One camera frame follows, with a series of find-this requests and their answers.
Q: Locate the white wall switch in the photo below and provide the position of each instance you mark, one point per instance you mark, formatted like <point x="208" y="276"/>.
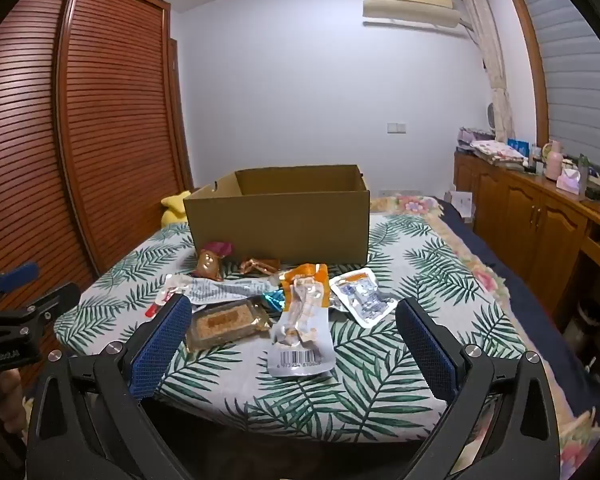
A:
<point x="396" y="127"/>

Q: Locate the brown packet with magenta top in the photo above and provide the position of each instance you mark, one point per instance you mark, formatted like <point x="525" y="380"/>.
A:
<point x="210" y="262"/>

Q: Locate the silver foil snack pouch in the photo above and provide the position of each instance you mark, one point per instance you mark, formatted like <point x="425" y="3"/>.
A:
<point x="365" y="300"/>

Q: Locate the stack of folded cloths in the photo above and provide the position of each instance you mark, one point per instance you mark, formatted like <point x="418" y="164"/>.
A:
<point x="495" y="150"/>

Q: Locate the wall air conditioner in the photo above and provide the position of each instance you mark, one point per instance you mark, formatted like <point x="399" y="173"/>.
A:
<point x="410" y="2"/>

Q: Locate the long white snack packet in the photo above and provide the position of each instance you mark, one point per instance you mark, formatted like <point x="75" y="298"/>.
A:
<point x="210" y="289"/>

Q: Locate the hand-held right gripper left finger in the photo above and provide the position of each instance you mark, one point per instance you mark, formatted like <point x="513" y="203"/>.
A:
<point x="160" y="345"/>

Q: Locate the leaf print blanket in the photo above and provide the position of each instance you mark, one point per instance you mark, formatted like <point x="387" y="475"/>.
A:
<point x="370" y="375"/>

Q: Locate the wooden cabinet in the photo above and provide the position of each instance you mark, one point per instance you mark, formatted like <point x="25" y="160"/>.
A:
<point x="535" y="220"/>

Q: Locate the green bottle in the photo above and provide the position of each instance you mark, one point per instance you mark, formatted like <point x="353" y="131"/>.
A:
<point x="583" y="175"/>

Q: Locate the person's left hand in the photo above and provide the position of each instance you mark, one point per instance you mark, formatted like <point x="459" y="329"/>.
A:
<point x="7" y="397"/>

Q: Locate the floral blanket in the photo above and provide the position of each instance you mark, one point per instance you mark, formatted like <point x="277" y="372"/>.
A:
<point x="485" y="275"/>

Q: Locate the pink bottle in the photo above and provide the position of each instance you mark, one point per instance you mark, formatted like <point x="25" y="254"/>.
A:
<point x="553" y="162"/>

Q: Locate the white paper box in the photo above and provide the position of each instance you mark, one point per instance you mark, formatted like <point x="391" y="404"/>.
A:
<point x="461" y="205"/>

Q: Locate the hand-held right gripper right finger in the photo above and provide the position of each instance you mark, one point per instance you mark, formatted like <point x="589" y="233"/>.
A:
<point x="430" y="355"/>

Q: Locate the pink tissue box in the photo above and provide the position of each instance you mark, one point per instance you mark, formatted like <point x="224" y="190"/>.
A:
<point x="567" y="181"/>

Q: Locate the brown cardboard box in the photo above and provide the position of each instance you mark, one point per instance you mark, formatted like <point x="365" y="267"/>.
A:
<point x="280" y="220"/>

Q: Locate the copper candy wrapper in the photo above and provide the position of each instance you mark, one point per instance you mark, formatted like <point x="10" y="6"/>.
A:
<point x="260" y="265"/>

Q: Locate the blue foil candy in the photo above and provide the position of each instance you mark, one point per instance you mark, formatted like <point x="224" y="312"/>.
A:
<point x="275" y="301"/>

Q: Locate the small white fan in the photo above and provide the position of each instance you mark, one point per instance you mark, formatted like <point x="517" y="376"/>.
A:
<point x="491" y="117"/>

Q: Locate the grey window blind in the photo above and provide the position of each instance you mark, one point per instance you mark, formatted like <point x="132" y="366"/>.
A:
<point x="575" y="70"/>

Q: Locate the dark waste bin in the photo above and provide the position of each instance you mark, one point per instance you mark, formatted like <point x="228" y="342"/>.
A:
<point x="585" y="320"/>

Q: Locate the wooden slatted wardrobe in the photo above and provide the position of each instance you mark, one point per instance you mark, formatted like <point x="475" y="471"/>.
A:
<point x="80" y="135"/>

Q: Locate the clear packet with brown bar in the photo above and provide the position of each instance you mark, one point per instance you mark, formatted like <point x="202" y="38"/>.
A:
<point x="225" y="325"/>

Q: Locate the navy blanket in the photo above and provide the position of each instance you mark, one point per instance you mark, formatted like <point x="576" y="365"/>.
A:
<point x="530" y="300"/>

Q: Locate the blue box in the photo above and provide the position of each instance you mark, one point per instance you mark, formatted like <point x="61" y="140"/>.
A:
<point x="519" y="147"/>

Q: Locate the small red packet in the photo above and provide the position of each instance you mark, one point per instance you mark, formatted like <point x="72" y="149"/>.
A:
<point x="153" y="310"/>

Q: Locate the cream curtain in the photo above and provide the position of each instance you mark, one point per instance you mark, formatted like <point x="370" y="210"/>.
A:
<point x="495" y="75"/>

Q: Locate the white orange barcode snack packet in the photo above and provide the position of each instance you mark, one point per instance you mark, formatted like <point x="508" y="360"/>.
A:
<point x="302" y="330"/>

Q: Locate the yellow plush toy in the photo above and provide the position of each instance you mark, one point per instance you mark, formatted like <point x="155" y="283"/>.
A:
<point x="174" y="207"/>

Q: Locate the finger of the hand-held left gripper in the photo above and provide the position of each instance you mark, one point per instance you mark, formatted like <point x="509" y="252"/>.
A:
<point x="17" y="274"/>
<point x="50" y="300"/>

